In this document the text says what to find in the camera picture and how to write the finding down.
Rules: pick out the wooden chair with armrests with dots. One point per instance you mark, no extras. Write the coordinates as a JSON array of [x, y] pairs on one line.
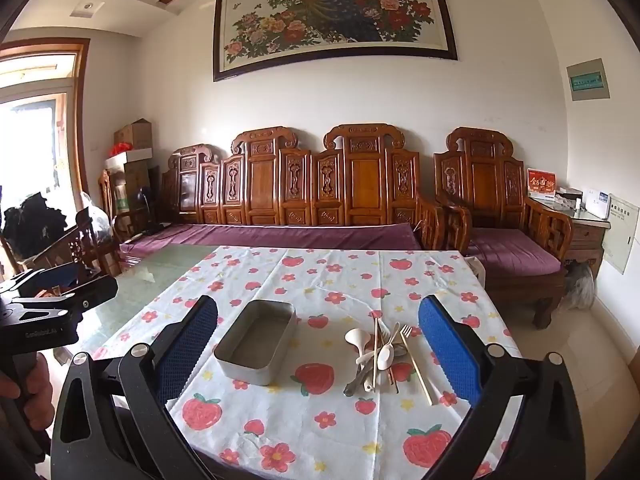
[[107, 195]]

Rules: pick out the black bag pile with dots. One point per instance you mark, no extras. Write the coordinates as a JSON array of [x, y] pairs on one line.
[[30, 222]]

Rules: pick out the carved wooden armchair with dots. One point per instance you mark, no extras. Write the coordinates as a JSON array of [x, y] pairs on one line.
[[487, 185]]

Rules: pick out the rectangular metal tray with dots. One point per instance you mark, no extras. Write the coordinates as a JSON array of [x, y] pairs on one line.
[[255, 340]]

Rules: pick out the small white spoon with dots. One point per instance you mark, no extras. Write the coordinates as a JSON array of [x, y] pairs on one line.
[[386, 358]]

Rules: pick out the white cardboard box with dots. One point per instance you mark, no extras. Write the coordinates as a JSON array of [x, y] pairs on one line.
[[131, 158]]

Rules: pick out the carved dark wooden chair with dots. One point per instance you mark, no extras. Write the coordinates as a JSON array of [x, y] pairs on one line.
[[80, 255]]

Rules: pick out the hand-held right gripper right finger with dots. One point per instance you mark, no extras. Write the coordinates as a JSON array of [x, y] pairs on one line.
[[445, 345]]

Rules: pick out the strawberry flower print tablecloth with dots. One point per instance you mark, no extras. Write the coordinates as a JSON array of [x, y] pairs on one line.
[[320, 425]]

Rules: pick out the white desk device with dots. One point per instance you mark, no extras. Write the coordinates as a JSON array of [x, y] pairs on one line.
[[598, 204]]

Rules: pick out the tissue box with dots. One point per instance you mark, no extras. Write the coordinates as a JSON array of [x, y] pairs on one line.
[[569, 196]]

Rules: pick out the wooden door frame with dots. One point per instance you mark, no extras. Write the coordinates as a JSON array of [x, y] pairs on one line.
[[82, 110]]

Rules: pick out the grey wall electrical box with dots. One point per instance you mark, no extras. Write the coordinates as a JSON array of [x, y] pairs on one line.
[[588, 80]]

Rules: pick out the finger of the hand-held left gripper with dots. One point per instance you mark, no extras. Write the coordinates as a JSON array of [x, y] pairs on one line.
[[90, 297]]

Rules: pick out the white panel board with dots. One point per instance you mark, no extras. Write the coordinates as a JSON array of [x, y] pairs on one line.
[[620, 235]]

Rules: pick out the brown cardboard box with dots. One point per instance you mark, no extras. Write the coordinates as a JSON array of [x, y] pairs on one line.
[[134, 134]]

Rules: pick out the stack of cardboard boxes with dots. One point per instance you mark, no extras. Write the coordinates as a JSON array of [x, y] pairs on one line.
[[135, 185]]

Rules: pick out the grey plastic bag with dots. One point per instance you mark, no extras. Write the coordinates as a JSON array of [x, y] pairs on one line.
[[580, 285]]

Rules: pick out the clear plastic bag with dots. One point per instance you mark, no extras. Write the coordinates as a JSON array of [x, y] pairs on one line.
[[97, 222]]

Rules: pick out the wooden side table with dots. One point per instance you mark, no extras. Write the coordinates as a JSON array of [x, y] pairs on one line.
[[582, 240]]

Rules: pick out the red card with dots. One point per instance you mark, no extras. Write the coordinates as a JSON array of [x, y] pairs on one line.
[[541, 181]]

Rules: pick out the purple armchair cushion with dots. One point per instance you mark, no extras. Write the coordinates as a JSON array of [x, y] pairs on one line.
[[515, 252]]

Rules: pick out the black desk lamp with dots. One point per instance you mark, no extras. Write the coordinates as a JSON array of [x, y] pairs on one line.
[[145, 205]]

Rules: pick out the purple sofa cushion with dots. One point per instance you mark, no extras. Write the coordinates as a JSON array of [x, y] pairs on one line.
[[275, 235]]

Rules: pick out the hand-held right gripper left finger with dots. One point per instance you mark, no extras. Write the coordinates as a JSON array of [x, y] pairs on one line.
[[192, 345]]

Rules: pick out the person's left hand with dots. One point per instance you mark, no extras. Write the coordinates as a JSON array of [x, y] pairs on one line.
[[45, 390]]

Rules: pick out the framed peacock flower painting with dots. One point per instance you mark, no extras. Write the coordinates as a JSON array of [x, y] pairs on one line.
[[325, 20]]

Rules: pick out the metal fork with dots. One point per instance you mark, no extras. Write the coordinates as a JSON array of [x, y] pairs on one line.
[[406, 331]]

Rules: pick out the large white spoon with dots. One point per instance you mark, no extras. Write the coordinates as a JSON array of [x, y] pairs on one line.
[[357, 341]]

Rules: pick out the carved wooden sofa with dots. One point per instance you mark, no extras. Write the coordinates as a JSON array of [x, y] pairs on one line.
[[262, 180]]

